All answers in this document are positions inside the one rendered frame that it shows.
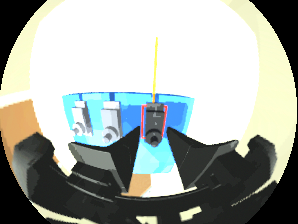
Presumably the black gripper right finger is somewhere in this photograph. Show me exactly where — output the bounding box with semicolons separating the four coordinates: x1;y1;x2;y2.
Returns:
166;127;241;190

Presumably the blue rectangular block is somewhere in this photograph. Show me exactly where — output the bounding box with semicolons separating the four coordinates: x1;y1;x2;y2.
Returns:
61;91;194;175

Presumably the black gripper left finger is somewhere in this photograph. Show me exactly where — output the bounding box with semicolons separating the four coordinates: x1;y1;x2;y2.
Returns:
67;125;141;194

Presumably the black micro servo with yellow cable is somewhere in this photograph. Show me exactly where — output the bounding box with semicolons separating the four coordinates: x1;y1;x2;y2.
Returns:
144;36;165;147

